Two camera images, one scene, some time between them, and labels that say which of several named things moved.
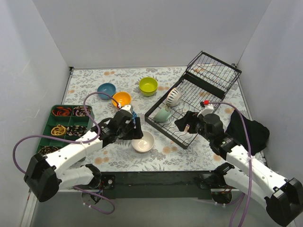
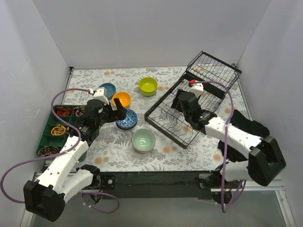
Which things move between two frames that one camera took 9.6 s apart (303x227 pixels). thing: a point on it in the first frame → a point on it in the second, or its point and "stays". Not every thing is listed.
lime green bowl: x=148 y=86 stays
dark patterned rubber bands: x=79 y=111 stays
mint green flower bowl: x=162 y=116 → x=143 y=140
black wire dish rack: x=206 y=82 stays
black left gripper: x=133 y=129 → x=113 y=113
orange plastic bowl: x=123 y=98 stays
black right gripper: x=189 y=123 → x=181 y=101
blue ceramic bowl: x=108 y=88 stays
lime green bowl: x=148 y=90 stays
